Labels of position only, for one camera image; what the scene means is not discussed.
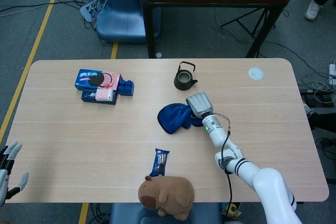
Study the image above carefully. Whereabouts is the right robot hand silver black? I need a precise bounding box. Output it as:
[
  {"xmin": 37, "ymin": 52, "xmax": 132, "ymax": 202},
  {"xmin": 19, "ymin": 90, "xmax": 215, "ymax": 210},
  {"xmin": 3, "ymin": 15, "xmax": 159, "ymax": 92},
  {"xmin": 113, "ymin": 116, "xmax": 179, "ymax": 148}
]
[{"xmin": 185, "ymin": 92, "xmax": 215, "ymax": 119}]

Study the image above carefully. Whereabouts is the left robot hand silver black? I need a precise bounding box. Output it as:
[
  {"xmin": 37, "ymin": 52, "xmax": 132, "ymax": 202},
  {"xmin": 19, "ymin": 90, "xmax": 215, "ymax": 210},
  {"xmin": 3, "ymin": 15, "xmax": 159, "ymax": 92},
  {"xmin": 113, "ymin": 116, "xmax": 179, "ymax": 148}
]
[{"xmin": 0, "ymin": 140, "xmax": 29, "ymax": 208}]

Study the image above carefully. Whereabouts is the blue cloth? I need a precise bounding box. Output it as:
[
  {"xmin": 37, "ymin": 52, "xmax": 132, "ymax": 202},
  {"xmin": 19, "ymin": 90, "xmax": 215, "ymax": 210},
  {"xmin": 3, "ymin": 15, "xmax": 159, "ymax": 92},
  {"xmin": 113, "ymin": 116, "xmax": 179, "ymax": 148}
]
[{"xmin": 157, "ymin": 102, "xmax": 204, "ymax": 135}]

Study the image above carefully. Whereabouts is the black cast iron teapot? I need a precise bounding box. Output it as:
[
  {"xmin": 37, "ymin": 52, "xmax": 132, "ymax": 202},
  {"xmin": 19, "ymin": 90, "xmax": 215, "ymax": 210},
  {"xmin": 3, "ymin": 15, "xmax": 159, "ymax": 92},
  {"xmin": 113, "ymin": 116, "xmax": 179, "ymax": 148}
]
[{"xmin": 173, "ymin": 61, "xmax": 198, "ymax": 91}]

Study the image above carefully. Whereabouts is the white round table grommet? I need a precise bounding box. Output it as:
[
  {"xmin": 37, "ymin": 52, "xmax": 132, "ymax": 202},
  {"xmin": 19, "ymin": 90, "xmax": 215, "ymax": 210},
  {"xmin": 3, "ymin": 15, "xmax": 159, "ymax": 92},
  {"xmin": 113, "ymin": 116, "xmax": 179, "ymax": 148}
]
[{"xmin": 248, "ymin": 67, "xmax": 264, "ymax": 80}]

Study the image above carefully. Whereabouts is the blue Oreo cookie packet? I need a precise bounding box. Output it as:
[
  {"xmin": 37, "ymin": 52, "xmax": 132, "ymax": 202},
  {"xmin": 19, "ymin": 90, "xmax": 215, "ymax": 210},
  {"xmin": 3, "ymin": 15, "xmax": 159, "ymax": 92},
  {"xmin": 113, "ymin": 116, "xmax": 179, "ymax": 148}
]
[{"xmin": 149, "ymin": 148, "xmax": 170, "ymax": 178}]

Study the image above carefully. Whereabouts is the blue toy building block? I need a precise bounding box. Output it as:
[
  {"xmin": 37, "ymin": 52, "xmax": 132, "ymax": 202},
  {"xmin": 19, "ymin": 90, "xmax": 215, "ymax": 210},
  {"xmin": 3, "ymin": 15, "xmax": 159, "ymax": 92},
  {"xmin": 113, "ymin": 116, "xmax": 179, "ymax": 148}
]
[{"xmin": 118, "ymin": 78, "xmax": 135, "ymax": 97}]

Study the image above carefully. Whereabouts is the black tripod stand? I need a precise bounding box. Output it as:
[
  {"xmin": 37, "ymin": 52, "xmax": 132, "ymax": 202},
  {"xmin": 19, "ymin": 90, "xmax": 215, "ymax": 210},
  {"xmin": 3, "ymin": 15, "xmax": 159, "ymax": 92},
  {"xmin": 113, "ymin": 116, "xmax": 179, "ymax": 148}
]
[{"xmin": 220, "ymin": 7, "xmax": 276, "ymax": 37}]

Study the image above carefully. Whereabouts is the brown capybara plush toy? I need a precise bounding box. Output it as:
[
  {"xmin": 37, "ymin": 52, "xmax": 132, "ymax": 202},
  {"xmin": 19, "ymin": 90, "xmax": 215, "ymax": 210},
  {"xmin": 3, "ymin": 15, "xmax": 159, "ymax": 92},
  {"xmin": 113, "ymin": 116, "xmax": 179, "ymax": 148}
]
[{"xmin": 138, "ymin": 175, "xmax": 195, "ymax": 221}]

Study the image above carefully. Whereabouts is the small blue pink Oreo box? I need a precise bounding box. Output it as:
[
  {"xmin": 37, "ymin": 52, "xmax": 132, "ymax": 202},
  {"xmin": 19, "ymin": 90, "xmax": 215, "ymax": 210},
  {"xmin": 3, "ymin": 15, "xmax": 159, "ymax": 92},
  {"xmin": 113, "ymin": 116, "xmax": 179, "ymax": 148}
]
[{"xmin": 80, "ymin": 89, "xmax": 119, "ymax": 106}]

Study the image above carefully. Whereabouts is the colourful small toy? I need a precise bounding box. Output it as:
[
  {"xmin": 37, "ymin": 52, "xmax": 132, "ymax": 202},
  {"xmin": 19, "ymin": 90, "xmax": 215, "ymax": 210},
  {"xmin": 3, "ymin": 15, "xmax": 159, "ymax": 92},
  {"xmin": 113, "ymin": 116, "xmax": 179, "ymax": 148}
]
[{"xmin": 220, "ymin": 202, "xmax": 244, "ymax": 219}]

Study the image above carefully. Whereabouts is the black floor box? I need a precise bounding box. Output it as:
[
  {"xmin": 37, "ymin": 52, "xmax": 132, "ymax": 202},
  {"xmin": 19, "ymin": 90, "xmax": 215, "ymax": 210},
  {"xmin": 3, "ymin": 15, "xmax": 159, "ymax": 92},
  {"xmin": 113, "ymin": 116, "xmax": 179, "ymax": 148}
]
[{"xmin": 299, "ymin": 86, "xmax": 336, "ymax": 108}]

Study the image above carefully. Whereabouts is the large blue pink Oreo box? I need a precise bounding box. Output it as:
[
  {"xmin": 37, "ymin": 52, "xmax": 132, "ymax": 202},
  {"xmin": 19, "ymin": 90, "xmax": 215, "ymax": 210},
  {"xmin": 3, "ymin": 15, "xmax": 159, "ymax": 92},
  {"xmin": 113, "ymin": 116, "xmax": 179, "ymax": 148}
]
[{"xmin": 73, "ymin": 69, "xmax": 123, "ymax": 90}]

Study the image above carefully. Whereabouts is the person foot grey shoe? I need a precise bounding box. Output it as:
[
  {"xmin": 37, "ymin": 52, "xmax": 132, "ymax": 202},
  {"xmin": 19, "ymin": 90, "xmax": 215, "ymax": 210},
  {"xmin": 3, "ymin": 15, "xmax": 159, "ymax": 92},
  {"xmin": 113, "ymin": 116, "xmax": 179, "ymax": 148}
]
[{"xmin": 304, "ymin": 103, "xmax": 336, "ymax": 132}]

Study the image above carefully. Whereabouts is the blue padded seat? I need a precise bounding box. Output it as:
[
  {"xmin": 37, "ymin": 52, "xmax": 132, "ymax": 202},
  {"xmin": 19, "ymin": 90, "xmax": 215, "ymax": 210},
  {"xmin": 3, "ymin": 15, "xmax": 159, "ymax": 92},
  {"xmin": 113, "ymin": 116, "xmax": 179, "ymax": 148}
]
[{"xmin": 109, "ymin": 202, "xmax": 221, "ymax": 224}]

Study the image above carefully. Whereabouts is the white power strip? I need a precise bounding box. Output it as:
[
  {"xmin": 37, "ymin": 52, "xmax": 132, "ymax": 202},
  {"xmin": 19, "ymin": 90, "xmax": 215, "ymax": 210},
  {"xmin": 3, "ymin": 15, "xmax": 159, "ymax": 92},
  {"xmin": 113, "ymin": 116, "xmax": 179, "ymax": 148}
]
[{"xmin": 328, "ymin": 63, "xmax": 336, "ymax": 86}]

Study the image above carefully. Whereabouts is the white sneaker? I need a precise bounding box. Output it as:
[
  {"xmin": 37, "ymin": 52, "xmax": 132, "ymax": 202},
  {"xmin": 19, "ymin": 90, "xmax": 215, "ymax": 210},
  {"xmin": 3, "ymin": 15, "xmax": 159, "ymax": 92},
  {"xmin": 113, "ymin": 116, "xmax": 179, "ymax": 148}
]
[{"xmin": 304, "ymin": 0, "xmax": 323, "ymax": 20}]

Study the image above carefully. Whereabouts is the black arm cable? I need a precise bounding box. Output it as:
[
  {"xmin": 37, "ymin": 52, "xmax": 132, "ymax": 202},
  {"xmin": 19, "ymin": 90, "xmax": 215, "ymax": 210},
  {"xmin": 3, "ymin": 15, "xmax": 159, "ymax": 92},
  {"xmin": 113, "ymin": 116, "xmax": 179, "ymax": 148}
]
[{"xmin": 214, "ymin": 113, "xmax": 235, "ymax": 210}]

